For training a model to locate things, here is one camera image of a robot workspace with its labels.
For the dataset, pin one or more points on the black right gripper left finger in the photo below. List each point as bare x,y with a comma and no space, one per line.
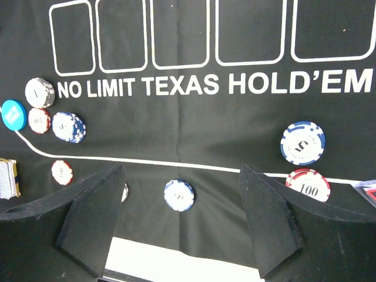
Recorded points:
66,235

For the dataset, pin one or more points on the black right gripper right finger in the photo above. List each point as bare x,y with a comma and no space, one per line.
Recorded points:
297,238

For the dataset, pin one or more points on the red poker chip stack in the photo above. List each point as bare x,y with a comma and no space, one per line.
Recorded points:
310,183

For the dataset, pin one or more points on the blue playing card deck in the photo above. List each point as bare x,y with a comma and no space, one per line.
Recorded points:
9,179

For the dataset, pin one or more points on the blue poker chip stack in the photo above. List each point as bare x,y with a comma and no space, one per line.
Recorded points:
179,195

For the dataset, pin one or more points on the single red 100 chip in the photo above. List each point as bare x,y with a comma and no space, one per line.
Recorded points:
39,120

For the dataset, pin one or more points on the blue blind button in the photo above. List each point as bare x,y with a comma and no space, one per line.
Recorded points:
13,115

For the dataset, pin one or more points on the black poker felt mat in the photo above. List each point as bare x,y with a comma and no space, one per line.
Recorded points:
192,90

